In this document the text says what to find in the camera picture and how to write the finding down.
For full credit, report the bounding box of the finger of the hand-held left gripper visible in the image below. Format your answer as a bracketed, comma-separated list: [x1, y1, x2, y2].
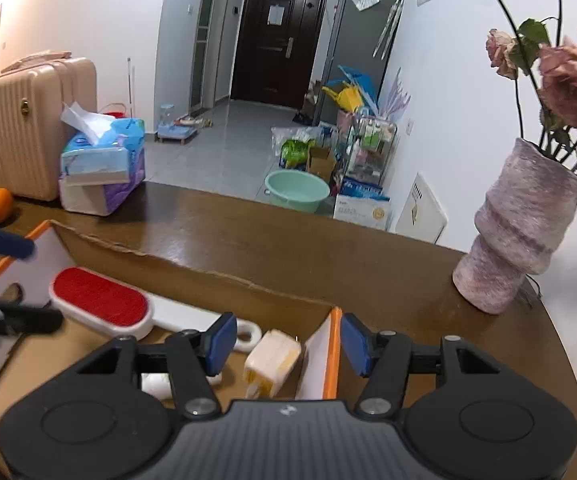
[0, 206, 37, 261]
[0, 300, 64, 381]

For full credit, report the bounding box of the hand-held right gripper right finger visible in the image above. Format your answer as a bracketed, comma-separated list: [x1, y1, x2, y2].
[341, 312, 501, 421]

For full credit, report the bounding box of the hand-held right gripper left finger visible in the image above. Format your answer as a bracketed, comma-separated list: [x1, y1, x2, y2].
[76, 312, 239, 420]

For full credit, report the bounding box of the red cardboard box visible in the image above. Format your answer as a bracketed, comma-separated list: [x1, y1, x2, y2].
[0, 219, 343, 461]

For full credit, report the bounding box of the small brown item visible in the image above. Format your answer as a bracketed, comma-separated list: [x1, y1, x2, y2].
[0, 283, 25, 306]

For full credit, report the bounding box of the cream plastic container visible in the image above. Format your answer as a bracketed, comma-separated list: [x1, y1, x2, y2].
[243, 329, 303, 400]

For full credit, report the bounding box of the red white lint brush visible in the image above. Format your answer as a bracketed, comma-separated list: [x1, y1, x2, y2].
[48, 266, 263, 353]

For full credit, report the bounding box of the small white item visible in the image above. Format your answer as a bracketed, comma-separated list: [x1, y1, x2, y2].
[141, 372, 172, 400]

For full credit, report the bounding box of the white purple tissue pack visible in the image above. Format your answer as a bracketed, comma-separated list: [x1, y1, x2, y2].
[58, 160, 146, 217]

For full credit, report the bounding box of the pink ribbed suitcase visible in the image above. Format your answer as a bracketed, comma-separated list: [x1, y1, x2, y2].
[0, 50, 98, 202]

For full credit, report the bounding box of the white blue carton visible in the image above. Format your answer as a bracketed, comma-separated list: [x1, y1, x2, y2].
[333, 177, 392, 232]

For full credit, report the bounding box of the blue tissue pack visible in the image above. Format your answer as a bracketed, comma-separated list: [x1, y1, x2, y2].
[60, 101, 146, 186]

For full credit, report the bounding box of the green plastic basin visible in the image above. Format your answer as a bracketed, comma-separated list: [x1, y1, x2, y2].
[264, 170, 331, 213]

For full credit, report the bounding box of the brown cardboard carton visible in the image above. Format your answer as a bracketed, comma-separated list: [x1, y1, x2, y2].
[307, 146, 337, 181]

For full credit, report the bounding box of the green snack bag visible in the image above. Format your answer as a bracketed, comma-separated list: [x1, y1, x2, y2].
[281, 139, 317, 170]

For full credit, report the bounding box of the pet water feeder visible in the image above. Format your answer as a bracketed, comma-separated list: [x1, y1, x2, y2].
[157, 104, 192, 145]

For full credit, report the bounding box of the pink ribbed vase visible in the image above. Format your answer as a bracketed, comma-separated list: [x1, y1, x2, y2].
[453, 137, 577, 315]

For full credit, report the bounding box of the yellow watering can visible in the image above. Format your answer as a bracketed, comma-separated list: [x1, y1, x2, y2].
[322, 85, 362, 113]

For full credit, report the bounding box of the purple lavender bundle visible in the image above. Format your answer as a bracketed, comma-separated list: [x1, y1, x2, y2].
[379, 67, 412, 121]

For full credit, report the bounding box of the grey interior door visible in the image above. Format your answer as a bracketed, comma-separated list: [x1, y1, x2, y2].
[191, 0, 232, 111]

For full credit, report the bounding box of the dark brown entrance door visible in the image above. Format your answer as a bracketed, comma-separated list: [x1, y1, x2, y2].
[231, 0, 330, 111]

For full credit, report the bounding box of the grey refrigerator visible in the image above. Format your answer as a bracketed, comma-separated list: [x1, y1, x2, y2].
[313, 0, 404, 126]

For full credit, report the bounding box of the white hanging umbrella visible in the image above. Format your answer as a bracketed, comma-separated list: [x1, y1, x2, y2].
[373, 0, 403, 58]

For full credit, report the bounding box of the dried pink flower bouquet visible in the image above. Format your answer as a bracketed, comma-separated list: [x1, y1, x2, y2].
[409, 0, 577, 183]

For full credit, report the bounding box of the white wall panel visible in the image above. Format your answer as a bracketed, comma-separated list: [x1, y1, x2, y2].
[395, 172, 447, 246]

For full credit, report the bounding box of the wire storage rack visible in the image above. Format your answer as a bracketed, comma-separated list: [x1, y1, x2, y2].
[336, 112, 398, 196]

